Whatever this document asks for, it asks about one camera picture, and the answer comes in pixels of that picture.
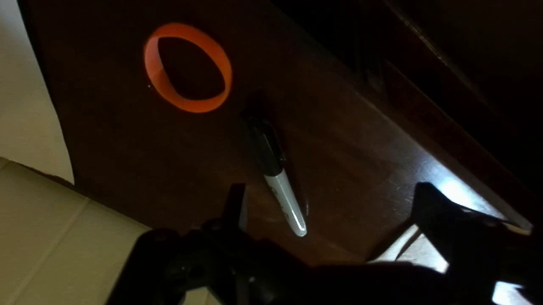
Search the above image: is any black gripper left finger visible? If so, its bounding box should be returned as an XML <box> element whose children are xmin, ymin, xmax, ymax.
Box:
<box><xmin>223</xmin><ymin>181</ymin><xmax>251</xmax><ymax>230</ymax></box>

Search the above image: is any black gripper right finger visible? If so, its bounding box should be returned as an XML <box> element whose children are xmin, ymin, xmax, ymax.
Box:
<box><xmin>413</xmin><ymin>181</ymin><xmax>543</xmax><ymax>290</ymax></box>

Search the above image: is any black and white marker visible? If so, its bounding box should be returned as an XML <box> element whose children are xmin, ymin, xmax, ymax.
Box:
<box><xmin>243</xmin><ymin>107</ymin><xmax>311</xmax><ymax>239</ymax></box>

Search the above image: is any single white paper sheet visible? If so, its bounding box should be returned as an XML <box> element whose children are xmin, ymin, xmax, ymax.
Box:
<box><xmin>370</xmin><ymin>223</ymin><xmax>533</xmax><ymax>305</ymax></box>

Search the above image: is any dark wooden secretary desk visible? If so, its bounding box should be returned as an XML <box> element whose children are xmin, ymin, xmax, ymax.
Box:
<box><xmin>16</xmin><ymin>0</ymin><xmax>543</xmax><ymax>268</ymax></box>

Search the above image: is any orange rubber wristband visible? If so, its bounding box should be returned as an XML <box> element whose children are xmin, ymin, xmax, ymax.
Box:
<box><xmin>141</xmin><ymin>22</ymin><xmax>234</xmax><ymax>115</ymax></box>

